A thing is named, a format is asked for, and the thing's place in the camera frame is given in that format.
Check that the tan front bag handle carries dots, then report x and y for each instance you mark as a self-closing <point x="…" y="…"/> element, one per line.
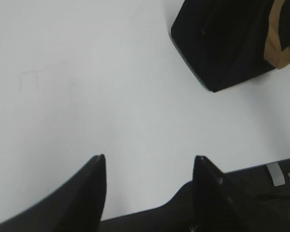
<point x="273" y="51"/>

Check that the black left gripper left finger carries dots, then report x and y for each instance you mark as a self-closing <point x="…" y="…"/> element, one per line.
<point x="76" y="206"/>

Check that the black fabric tote bag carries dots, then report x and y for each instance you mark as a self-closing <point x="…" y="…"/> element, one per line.
<point x="223" y="40"/>

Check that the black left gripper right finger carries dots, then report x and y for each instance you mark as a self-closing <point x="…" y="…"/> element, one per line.
<point x="213" y="199"/>

